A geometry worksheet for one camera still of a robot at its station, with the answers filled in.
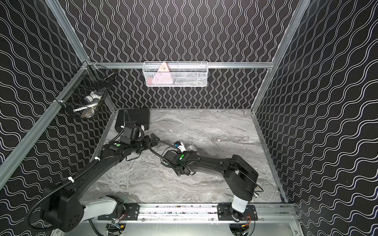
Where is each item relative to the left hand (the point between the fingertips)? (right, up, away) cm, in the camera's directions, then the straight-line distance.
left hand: (154, 139), depth 82 cm
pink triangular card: (+4, +38, +7) cm, 38 cm away
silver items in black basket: (-38, +21, +4) cm, 44 cm away
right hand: (+21, -9, +3) cm, 24 cm away
